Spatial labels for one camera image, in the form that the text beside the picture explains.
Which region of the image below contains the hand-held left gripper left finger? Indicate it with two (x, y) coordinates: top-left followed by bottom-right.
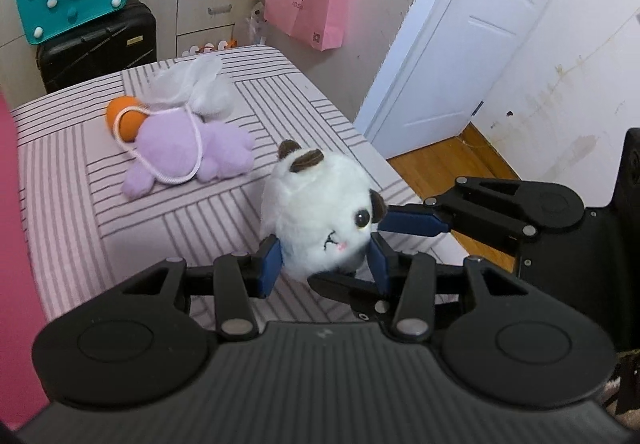
(120, 234), (283, 342)

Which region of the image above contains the white panda plush toy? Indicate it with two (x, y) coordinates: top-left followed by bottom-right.
(259, 140), (388, 282)

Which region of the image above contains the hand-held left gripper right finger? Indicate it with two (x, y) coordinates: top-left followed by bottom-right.
(367, 234), (531, 342)

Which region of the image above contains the white door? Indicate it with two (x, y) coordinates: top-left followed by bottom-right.
(354, 0), (583, 160)

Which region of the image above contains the purple plush toy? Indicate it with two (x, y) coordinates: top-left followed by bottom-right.
(112, 106), (256, 202)

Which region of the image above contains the black suitcase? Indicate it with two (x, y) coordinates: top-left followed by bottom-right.
(36, 0), (158, 95)

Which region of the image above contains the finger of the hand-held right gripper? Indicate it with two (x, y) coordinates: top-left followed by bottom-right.
(307, 273), (398, 322)
(377, 176), (540, 242)

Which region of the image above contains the pink cardboard box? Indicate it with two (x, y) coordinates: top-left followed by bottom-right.
(0, 89), (51, 430)

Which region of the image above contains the orange ball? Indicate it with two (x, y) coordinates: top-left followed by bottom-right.
(106, 96), (150, 142)

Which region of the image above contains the small white hanging charm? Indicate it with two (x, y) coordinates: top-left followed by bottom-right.
(246, 1), (266, 45)

